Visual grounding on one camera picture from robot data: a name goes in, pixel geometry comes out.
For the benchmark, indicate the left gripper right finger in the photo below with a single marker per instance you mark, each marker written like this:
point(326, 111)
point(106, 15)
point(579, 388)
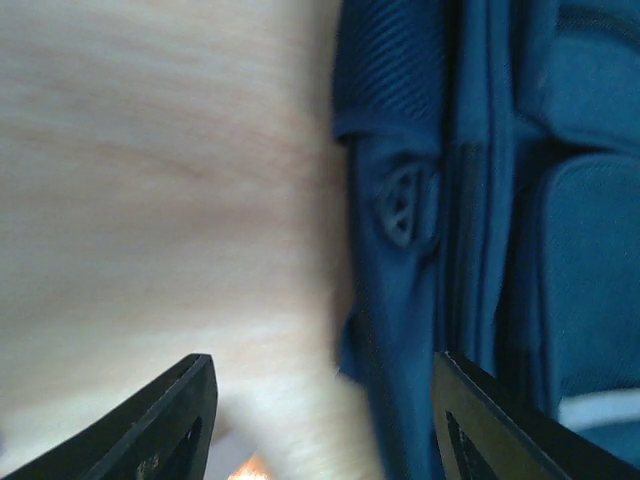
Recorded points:
point(485, 432)

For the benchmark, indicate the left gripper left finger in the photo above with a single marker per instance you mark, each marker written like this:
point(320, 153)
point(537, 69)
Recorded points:
point(163, 431)

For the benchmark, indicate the navy blue backpack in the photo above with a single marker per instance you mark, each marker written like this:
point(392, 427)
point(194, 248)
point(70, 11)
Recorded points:
point(493, 181)

